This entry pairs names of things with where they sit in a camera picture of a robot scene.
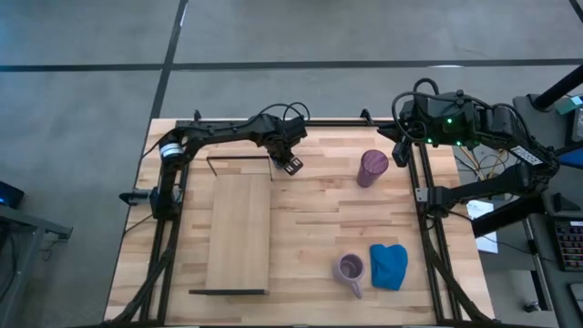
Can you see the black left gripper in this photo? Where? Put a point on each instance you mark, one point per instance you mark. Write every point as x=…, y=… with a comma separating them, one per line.
x=280, y=148

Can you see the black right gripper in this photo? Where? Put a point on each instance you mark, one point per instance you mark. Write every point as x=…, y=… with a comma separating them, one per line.
x=395, y=132

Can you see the purple translucent tumbler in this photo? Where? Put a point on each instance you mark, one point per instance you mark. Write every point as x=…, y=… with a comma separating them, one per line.
x=371, y=169

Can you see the lilac ceramic mug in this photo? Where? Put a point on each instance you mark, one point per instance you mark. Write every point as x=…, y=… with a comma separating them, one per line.
x=350, y=269

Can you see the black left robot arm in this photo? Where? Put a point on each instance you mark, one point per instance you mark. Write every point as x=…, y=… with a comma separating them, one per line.
x=218, y=132

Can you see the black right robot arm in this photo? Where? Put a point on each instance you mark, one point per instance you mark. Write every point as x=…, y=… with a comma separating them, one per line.
x=501, y=182

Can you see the wooden shelf board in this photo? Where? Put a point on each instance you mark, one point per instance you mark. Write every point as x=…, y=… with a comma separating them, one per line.
x=239, y=232

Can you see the white paper sheet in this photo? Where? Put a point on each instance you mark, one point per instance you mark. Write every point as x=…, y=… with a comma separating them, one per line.
x=483, y=228

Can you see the blue crumpled cloth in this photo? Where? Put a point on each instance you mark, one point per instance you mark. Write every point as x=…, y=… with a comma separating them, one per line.
x=388, y=266

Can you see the black diagonal support bar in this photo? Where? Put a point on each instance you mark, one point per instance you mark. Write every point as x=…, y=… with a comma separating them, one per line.
x=505, y=218

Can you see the blue screen tablet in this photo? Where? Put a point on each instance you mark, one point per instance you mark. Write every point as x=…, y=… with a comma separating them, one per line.
x=573, y=158

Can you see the black round pole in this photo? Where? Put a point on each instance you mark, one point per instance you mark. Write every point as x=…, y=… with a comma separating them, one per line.
x=562, y=86

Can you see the teal small box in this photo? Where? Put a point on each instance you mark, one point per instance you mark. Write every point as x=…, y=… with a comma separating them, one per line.
x=570, y=105

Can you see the black keyboard with lit keys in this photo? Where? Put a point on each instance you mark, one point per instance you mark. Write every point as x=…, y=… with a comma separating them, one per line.
x=570, y=246

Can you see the grey side desk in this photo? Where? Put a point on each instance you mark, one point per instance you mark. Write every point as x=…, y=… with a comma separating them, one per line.
x=555, y=273

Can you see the small caster wheel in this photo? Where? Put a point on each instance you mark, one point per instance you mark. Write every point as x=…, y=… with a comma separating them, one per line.
x=532, y=306

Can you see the grey metal side table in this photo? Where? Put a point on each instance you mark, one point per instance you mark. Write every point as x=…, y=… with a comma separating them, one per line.
x=27, y=228

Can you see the black device with blue light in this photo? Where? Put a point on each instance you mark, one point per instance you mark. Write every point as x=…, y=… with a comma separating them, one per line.
x=8, y=195

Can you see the black aluminium table frame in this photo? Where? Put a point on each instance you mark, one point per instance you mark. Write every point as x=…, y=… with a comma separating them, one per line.
x=328, y=122

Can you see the black table-level camera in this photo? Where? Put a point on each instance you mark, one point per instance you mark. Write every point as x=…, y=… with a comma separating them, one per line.
x=134, y=197

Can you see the black triangular bracket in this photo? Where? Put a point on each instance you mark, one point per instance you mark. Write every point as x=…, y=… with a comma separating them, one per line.
x=565, y=202

